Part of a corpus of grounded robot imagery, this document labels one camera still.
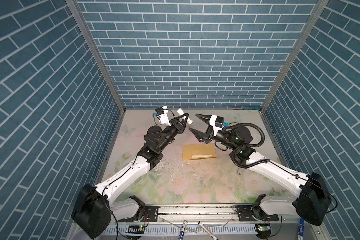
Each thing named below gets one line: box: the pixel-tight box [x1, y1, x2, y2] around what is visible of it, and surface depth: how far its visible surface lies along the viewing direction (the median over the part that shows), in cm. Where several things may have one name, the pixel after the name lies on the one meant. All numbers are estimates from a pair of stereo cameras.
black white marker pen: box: [198, 221, 219, 240], surface depth 71 cm
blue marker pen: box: [178, 220, 188, 240], surface depth 70 cm
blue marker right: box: [297, 217, 305, 240], surface depth 69 cm
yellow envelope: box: [182, 144, 217, 161], surface depth 98 cm
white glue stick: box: [176, 107, 193, 125], surface depth 68 cm
